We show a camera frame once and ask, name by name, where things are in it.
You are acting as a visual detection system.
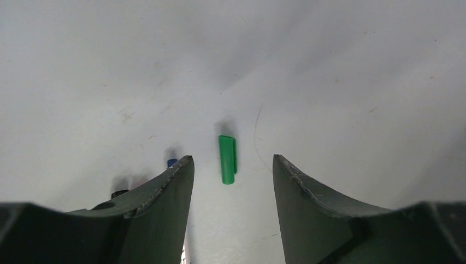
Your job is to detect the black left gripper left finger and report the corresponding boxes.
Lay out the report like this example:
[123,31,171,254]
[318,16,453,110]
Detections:
[1,156,195,263]

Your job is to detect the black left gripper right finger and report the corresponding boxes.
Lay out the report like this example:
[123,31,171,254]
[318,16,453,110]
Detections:
[273,155,465,263]

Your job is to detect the green marker cap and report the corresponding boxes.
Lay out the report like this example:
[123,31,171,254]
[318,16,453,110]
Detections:
[218,135,238,185]

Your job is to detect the black capped white marker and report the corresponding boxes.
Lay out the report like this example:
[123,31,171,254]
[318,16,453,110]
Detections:
[110,189,129,199]

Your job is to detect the blue capped white marker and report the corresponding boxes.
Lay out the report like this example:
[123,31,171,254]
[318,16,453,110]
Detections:
[167,158,178,168]

